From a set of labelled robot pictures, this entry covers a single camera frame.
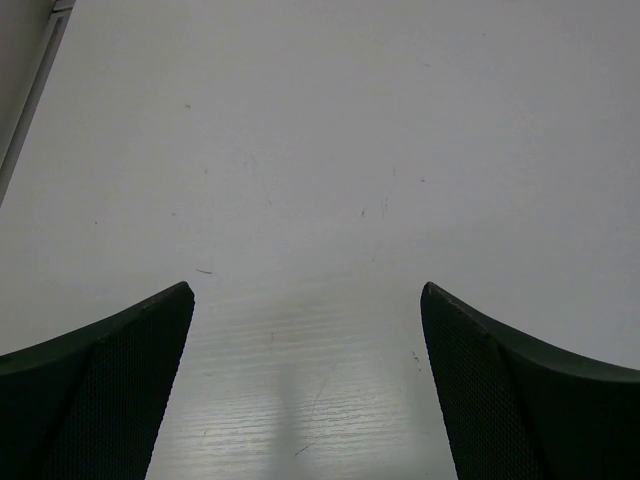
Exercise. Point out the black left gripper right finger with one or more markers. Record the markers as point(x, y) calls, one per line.
point(516, 407)

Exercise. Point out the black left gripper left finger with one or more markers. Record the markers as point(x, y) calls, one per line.
point(89, 404)

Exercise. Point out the aluminium table edge rail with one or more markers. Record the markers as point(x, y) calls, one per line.
point(31, 33)

